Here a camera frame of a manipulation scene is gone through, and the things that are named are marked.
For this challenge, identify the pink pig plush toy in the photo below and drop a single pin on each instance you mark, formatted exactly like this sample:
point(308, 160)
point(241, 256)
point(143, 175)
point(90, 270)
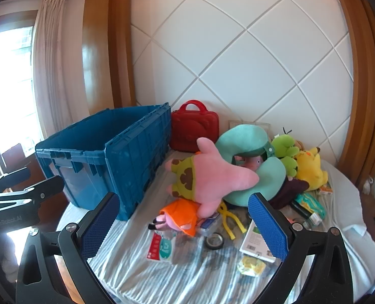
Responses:
point(254, 163)

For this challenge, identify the yellow snack packet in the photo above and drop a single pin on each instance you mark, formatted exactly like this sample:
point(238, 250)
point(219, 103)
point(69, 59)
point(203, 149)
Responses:
point(250, 264)

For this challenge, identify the white curtain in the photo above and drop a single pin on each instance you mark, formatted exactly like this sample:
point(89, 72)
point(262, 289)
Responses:
point(48, 69)

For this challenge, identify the orange hooded pink plush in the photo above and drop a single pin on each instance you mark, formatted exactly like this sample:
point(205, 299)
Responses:
point(181, 215)

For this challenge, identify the clear plastic box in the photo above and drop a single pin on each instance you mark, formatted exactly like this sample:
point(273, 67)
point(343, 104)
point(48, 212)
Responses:
point(208, 224)

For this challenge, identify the wet wipes packet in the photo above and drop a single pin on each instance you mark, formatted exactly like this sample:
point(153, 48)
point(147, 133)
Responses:
point(162, 247)

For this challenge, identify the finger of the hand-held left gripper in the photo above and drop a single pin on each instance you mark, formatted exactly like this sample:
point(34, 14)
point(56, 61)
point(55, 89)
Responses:
point(15, 177)
point(38, 191)

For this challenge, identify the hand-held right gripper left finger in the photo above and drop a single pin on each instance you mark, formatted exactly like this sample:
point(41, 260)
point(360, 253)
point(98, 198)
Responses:
point(100, 224)

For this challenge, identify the yellow mouse plush toy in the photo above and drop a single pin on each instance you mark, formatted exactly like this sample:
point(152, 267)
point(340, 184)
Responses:
point(311, 167)

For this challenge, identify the blue plastic crate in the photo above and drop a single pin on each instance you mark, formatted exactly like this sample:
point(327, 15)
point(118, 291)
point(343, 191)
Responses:
point(137, 152)

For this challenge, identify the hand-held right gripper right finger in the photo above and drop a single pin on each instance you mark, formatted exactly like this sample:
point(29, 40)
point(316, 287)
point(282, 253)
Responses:
point(269, 228)

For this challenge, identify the yellow plastic tongs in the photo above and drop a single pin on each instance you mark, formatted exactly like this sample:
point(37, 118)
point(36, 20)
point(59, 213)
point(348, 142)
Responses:
point(227, 221)

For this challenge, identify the black tape roll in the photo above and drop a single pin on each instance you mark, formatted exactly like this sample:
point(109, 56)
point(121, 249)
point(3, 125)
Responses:
point(221, 243)

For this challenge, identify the red carrying case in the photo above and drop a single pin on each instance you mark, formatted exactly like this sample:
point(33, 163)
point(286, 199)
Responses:
point(190, 129)

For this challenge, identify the green frog plush toy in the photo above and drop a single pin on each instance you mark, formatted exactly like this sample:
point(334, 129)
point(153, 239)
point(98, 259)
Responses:
point(284, 145)

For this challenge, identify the dark wooden chair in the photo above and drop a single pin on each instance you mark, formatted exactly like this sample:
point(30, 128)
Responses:
point(13, 155)

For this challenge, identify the window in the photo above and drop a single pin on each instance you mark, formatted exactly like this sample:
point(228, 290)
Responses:
point(10, 101)

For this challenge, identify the white carton box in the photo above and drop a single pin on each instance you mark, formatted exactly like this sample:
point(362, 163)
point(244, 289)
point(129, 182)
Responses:
point(252, 240)

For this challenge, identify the maroon cloth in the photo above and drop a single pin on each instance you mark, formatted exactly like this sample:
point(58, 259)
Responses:
point(288, 190)

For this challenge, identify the small orange yellow packet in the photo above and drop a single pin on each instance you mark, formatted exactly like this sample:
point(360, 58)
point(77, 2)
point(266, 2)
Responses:
point(325, 191)

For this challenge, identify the wooden wall trim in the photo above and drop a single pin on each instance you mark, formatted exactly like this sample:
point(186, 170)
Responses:
point(105, 38)
point(364, 85)

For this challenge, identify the pink starfish plush toy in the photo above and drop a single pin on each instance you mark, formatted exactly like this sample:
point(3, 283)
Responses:
point(219, 171)

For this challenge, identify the teal neck pillow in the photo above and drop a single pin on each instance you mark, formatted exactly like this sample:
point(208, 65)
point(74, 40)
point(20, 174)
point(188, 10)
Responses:
point(247, 136)

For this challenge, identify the green tissue packet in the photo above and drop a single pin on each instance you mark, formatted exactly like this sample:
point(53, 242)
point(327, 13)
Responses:
point(311, 205)

